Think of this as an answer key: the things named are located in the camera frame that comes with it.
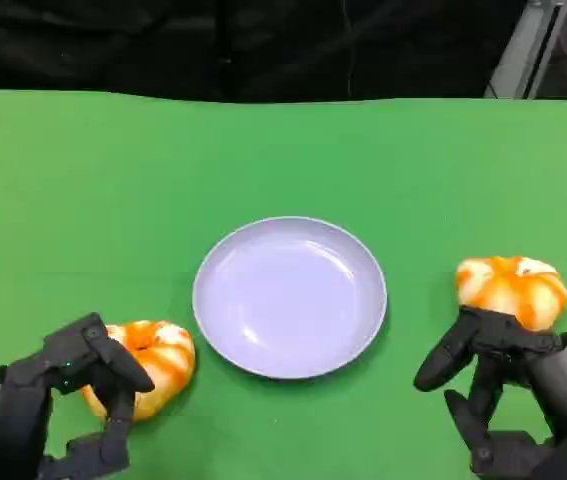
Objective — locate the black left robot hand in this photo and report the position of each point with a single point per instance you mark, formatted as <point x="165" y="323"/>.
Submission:
<point x="18" y="400"/>

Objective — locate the orange white toy bread roll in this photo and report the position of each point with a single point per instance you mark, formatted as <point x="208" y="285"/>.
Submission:
<point x="168" y="360"/>
<point x="508" y="290"/>

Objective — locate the green table cloth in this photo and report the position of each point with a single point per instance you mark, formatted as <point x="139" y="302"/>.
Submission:
<point x="113" y="200"/>

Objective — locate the lilac plate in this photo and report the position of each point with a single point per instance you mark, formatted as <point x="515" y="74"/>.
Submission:
<point x="288" y="300"/>

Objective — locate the black backdrop curtain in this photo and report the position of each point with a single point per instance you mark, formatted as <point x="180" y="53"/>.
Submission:
<point x="113" y="50"/>

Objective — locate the grey metal frame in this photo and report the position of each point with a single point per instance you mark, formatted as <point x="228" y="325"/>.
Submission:
<point x="518" y="50"/>

